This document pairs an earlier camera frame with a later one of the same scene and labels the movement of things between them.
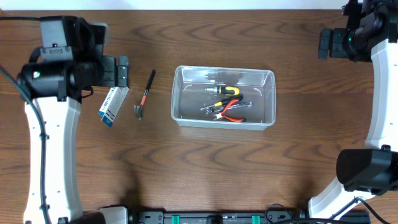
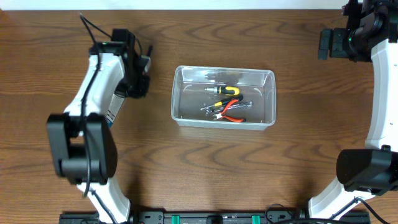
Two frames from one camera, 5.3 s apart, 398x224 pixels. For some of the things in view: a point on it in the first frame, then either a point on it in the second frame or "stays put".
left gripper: [106, 79] → [140, 89]
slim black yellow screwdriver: [224, 102] stays put
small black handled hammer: [138, 109] → [150, 50]
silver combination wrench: [247, 104] stays put
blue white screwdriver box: [112, 104] stays put
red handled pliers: [221, 116] stays put
